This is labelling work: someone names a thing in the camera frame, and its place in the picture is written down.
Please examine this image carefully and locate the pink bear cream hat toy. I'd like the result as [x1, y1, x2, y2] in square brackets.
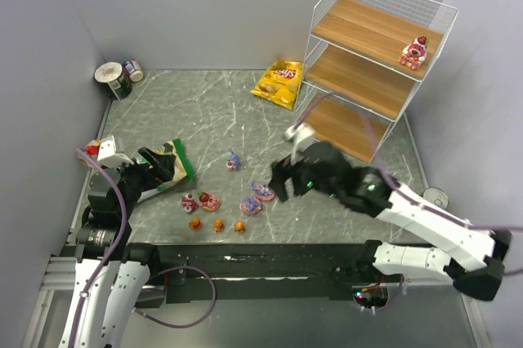
[181, 193, 199, 213]

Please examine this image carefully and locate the pink bear strawberry donut toy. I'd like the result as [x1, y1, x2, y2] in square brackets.
[198, 191, 221, 212]

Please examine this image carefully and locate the pink bear cake toy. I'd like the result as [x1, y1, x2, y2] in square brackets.
[400, 36, 430, 70]

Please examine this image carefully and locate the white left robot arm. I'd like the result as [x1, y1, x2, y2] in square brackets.
[59, 139, 186, 347]

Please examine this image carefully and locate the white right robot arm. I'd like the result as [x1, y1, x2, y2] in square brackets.
[269, 141, 512, 301]

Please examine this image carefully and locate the green cassava chips bag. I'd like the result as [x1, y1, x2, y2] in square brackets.
[136, 139, 195, 197]

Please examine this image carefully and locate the purple bunny on pink donut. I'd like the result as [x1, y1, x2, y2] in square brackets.
[251, 180, 275, 202]

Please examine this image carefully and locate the purple bunny donut toy front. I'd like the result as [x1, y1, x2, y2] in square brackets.
[239, 196, 262, 216]

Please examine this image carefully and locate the purple bunny toy standing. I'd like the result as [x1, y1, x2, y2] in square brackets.
[226, 149, 241, 171]

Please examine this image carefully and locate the orange bear toy left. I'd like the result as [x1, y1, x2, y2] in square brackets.
[189, 216, 202, 230]

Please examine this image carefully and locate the orange bear toy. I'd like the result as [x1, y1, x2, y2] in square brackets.
[234, 221, 245, 234]
[213, 219, 225, 233]
[189, 216, 202, 230]

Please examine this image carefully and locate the orange bear toy right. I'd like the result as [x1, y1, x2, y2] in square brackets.
[234, 221, 245, 234]

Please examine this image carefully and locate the orange bear toy middle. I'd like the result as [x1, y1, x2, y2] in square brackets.
[213, 219, 225, 233]

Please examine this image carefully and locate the yellow Lays chips bag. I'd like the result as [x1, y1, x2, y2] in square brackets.
[251, 58, 302, 110]

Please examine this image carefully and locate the black labelled can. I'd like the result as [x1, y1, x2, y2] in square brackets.
[94, 62, 132, 100]

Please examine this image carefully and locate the blue white tipped can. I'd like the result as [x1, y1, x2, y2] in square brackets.
[122, 59, 144, 83]

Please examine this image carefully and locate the silver top tin can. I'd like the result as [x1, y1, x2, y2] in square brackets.
[422, 187, 449, 210]

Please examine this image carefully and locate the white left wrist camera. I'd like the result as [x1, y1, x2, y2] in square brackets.
[96, 136, 133, 168]

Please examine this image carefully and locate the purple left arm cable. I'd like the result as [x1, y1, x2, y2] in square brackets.
[65, 147, 128, 348]

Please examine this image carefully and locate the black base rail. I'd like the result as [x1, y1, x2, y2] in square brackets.
[148, 243, 400, 304]

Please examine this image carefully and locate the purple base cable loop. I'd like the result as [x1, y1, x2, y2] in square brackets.
[130, 265, 217, 329]

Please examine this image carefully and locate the white wire wooden shelf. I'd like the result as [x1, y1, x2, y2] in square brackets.
[296, 0, 458, 163]

